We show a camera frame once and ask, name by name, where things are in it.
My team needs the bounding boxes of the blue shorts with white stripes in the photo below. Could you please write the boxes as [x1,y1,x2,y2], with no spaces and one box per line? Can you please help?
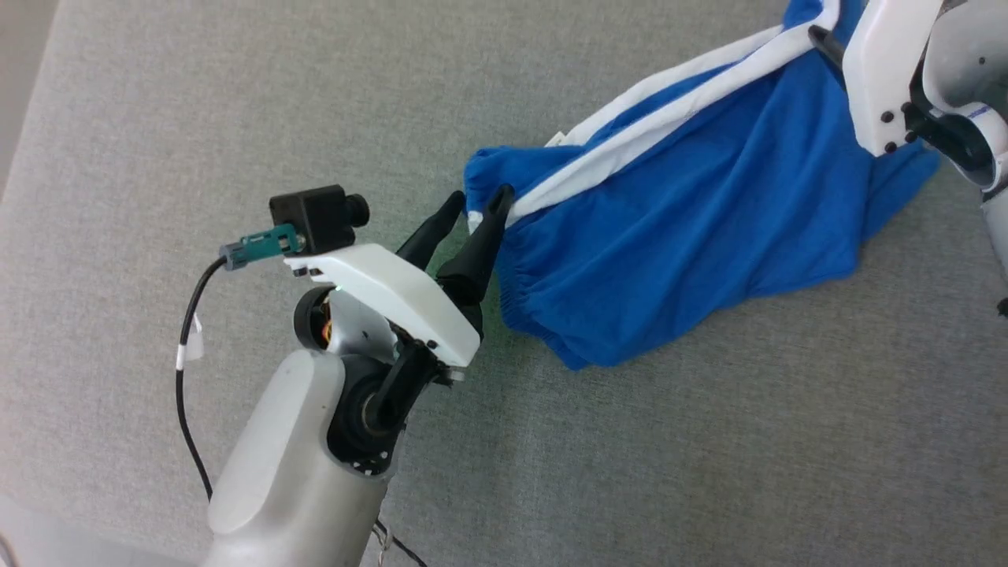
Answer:
[462,0,942,371]

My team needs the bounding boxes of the black cable with teal plug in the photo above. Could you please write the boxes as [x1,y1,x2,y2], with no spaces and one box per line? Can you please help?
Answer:
[174,224,306,502]

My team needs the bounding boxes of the thin black cable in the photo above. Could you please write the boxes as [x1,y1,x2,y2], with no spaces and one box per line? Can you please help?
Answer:
[373,518,430,567]

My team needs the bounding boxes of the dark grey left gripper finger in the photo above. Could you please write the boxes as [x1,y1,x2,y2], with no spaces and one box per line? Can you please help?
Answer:
[435,183,516,335]
[396,191,466,275]

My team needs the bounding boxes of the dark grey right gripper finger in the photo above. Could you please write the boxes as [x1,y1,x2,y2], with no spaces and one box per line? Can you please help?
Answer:
[808,25,848,70]

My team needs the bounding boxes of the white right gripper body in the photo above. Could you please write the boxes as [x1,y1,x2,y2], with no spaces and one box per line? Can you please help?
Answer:
[840,0,946,158]

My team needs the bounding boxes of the grey fabric sofa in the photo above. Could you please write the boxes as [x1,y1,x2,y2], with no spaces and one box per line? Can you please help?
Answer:
[0,0,1008,567]

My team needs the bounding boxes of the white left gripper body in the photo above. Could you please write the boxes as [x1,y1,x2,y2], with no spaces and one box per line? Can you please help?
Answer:
[283,243,483,385]

